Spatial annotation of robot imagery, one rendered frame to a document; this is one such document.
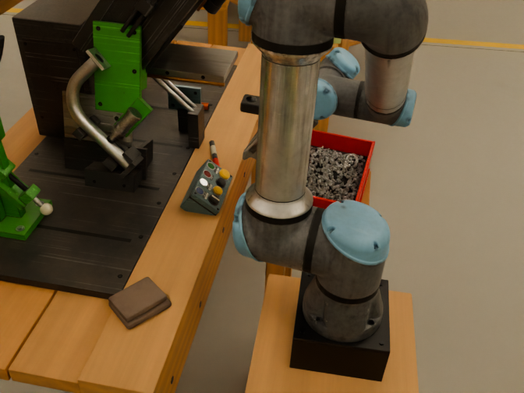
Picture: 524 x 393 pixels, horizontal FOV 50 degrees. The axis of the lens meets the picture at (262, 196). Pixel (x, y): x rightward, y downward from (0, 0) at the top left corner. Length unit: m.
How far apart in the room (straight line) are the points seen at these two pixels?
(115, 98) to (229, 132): 0.39
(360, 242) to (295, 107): 0.25
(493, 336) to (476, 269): 0.37
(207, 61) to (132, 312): 0.71
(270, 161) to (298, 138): 0.06
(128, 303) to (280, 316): 0.31
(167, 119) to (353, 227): 0.92
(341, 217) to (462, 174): 2.36
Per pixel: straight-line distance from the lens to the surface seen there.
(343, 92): 1.12
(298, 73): 0.81
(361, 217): 0.96
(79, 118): 1.45
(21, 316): 1.24
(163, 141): 1.63
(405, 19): 0.78
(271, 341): 1.17
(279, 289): 1.26
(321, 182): 1.52
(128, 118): 1.39
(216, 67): 1.50
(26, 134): 1.78
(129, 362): 1.09
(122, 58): 1.40
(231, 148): 1.59
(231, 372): 2.16
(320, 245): 0.94
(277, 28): 0.78
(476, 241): 2.86
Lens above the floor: 1.78
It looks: 38 degrees down
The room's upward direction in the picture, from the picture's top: 3 degrees clockwise
